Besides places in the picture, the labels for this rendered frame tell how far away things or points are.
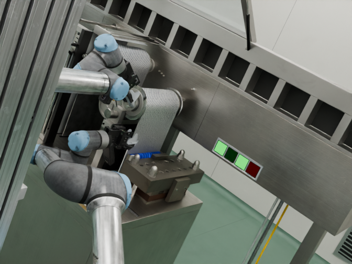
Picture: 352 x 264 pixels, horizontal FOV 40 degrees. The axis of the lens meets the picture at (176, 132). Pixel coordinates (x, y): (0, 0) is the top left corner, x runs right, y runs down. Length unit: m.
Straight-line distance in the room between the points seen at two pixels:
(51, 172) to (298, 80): 1.06
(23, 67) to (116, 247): 0.66
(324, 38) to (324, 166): 2.61
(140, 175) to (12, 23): 1.27
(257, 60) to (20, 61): 1.40
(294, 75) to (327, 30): 2.48
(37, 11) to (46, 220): 1.34
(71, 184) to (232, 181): 3.50
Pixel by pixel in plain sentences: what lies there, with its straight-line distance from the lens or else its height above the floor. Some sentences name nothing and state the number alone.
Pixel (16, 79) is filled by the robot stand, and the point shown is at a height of 1.55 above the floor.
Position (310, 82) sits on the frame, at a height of 1.62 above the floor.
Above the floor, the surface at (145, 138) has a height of 1.11.
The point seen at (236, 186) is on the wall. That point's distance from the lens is 4.84.
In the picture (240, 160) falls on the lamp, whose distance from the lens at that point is 2.13.
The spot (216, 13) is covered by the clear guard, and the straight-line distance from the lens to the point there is 2.22.
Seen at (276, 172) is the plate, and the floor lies 1.23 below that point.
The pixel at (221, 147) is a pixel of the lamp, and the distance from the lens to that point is 2.17.
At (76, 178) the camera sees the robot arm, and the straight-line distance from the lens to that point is 1.45.
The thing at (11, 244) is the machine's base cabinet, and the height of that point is 0.49.
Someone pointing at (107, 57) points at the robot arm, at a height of 1.45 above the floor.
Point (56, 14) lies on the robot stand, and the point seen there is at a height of 1.67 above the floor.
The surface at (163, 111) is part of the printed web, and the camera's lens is 2.12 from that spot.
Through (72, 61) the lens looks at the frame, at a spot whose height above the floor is 1.29.
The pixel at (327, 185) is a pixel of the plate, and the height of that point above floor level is 1.30.
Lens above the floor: 1.83
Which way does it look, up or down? 18 degrees down
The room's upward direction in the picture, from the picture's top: 24 degrees clockwise
